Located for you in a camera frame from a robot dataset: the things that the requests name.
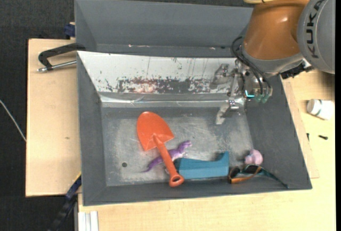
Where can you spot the orange and black sunglasses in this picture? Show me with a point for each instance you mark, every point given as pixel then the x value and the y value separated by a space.
pixel 250 169

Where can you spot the teal blue block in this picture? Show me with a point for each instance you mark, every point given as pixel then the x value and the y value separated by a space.
pixel 202 168

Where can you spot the grey metal bin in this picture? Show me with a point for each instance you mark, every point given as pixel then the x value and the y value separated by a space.
pixel 165 24

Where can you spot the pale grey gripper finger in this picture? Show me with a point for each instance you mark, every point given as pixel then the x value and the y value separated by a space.
pixel 219 78
pixel 225 112

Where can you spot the white plastic bottle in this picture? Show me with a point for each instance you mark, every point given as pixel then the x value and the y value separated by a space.
pixel 321 109

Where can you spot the small black screw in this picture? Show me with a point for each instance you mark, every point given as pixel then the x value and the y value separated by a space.
pixel 323 137

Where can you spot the purple toy dinosaur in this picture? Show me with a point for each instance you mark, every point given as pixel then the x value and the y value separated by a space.
pixel 177 152

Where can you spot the pink toy animal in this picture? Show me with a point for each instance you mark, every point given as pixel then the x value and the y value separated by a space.
pixel 254 158

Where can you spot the orange toy shovel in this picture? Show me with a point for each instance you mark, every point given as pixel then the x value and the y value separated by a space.
pixel 153 128

